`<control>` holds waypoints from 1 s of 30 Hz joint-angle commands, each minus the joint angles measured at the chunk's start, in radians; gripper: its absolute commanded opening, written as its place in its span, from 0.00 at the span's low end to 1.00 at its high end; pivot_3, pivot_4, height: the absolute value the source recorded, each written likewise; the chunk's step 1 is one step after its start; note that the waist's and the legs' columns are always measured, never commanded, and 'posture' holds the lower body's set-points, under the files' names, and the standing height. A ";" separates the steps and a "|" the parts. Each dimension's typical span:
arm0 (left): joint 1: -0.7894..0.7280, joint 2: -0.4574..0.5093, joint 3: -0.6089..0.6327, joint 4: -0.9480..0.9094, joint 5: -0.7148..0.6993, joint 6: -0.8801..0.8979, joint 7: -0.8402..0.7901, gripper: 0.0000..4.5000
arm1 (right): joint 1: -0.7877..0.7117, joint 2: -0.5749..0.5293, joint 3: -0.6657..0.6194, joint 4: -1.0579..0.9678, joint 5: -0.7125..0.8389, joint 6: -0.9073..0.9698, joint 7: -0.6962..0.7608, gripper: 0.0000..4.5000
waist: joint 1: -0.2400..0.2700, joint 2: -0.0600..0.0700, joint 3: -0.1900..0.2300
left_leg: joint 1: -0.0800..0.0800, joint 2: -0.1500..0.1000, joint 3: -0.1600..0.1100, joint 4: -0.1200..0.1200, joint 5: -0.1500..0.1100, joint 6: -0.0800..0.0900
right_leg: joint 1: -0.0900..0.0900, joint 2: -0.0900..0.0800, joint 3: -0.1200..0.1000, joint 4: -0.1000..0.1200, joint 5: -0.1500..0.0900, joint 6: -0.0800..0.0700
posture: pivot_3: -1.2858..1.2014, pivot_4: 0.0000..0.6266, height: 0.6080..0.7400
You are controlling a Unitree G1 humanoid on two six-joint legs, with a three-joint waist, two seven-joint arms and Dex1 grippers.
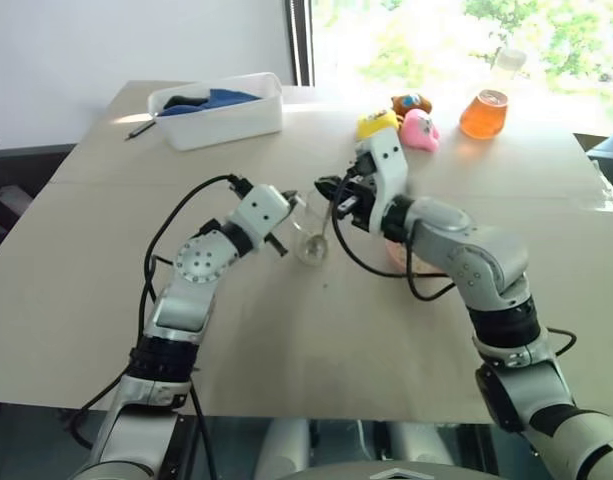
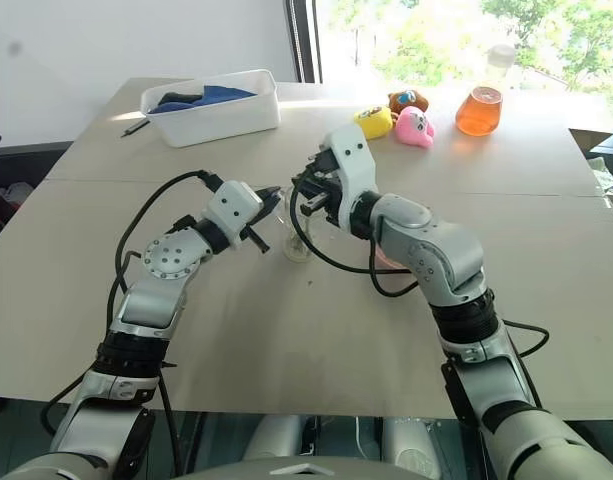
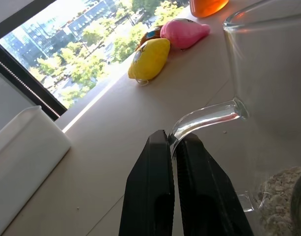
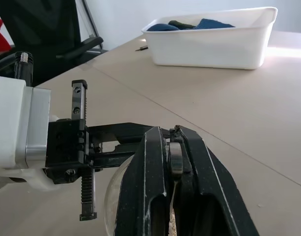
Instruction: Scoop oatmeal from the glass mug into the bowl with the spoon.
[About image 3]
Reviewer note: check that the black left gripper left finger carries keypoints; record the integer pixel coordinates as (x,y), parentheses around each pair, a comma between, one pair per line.
(147,186)

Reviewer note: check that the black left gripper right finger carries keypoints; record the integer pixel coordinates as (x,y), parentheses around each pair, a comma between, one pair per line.
(209,194)

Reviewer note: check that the clear glass pitcher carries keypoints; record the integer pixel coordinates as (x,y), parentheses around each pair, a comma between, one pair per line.
(270,81)

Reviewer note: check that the oatmeal flakes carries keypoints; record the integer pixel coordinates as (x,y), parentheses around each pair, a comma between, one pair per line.
(278,199)

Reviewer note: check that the yellow plush toy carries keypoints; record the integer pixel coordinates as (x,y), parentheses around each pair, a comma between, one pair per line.
(150,60)

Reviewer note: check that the white rectangular plastic container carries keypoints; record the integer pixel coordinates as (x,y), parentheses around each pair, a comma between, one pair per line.
(22,162)

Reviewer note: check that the brown plush toy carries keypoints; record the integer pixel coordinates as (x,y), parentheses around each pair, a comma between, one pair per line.
(150,35)

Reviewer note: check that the pink plush toy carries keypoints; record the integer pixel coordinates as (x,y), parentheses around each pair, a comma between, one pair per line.
(183,32)

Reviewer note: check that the orange translucent cup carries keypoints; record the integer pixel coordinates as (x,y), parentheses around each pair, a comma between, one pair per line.
(208,7)

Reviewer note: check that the black window frame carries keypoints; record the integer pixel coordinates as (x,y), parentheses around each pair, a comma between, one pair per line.
(25,81)

